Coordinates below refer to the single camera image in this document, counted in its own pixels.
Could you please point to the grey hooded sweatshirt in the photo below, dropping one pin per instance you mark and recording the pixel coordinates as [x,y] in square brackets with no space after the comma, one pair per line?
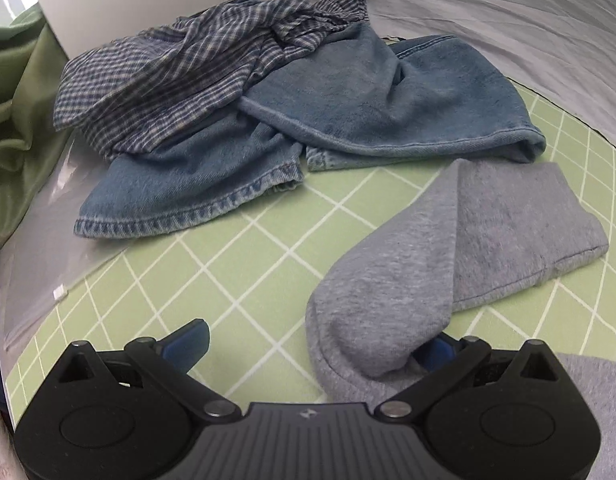
[413,260]

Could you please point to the olive green cloth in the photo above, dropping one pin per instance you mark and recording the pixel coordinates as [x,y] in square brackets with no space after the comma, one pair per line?
[17,110]

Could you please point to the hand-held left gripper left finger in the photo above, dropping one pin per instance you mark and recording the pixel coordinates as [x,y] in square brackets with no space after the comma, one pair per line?
[190,347]

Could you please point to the green grid mat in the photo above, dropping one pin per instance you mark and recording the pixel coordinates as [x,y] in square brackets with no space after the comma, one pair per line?
[212,270]

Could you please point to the small white tag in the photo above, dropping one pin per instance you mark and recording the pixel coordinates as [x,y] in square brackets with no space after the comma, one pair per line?
[60,292]

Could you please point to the blue checked shirt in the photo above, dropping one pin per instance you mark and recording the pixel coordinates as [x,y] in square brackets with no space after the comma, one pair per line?
[162,75]

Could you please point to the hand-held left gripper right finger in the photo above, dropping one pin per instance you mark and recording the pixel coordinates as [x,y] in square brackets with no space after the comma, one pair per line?
[440,352]

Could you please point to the carrot print grey sheet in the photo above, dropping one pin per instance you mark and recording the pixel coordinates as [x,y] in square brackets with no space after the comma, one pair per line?
[513,25]

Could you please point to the blue denim jeans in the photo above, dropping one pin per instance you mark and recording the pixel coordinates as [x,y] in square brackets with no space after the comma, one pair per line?
[363,90]

